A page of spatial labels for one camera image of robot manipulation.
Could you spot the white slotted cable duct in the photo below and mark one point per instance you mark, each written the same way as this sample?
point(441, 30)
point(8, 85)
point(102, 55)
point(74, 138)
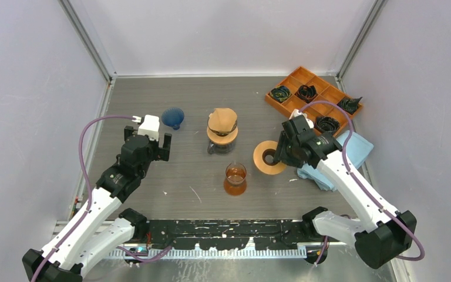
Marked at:
point(247, 253)

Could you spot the light blue cloth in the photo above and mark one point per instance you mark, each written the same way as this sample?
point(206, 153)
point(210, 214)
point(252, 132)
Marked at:
point(357, 149)

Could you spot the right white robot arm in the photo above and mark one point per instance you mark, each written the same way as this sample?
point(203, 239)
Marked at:
point(381, 232)

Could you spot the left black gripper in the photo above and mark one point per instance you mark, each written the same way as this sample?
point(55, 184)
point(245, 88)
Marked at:
point(160, 153)

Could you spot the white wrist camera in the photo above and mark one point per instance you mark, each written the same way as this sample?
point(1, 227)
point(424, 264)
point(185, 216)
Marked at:
point(296, 112)
point(148, 126)

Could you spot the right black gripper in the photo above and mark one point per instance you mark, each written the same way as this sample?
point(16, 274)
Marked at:
point(280, 154)

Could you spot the dark folded item front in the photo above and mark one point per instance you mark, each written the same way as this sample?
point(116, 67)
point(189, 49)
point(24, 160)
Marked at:
point(327, 124)

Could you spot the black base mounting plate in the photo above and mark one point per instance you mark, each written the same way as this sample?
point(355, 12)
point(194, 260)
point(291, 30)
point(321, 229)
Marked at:
point(272, 234)

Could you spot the dark folded item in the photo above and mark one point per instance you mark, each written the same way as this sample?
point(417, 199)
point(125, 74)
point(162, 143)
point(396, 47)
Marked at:
point(306, 93)
point(327, 124)
point(350, 105)
point(280, 93)

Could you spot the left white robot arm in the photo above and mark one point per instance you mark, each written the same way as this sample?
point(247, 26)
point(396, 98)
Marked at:
point(72, 254)

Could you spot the brown paper coffee filter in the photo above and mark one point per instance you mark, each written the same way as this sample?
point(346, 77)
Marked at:
point(222, 119)

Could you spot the amber glass carafe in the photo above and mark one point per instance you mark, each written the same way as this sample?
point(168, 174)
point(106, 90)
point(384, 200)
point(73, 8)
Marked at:
point(235, 182)

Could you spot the dark folded item back middle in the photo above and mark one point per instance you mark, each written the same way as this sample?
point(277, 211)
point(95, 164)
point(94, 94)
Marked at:
point(306, 93)

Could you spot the dark folded item back left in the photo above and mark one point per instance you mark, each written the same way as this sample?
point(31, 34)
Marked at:
point(280, 93)

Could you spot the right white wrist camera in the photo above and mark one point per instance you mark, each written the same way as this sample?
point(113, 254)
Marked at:
point(296, 112)

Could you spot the grey glass coffee server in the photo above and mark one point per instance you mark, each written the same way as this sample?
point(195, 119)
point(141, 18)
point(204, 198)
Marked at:
point(218, 149)

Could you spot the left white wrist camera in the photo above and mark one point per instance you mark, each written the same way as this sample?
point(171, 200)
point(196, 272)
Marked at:
point(148, 126)

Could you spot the blue glass dripper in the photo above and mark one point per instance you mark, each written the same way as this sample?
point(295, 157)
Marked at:
point(173, 118)

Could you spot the orange compartment tray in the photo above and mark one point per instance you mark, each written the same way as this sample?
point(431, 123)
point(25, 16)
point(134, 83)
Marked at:
point(323, 105)

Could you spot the dark folded item right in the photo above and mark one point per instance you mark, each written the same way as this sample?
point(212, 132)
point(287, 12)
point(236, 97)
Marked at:
point(350, 105)

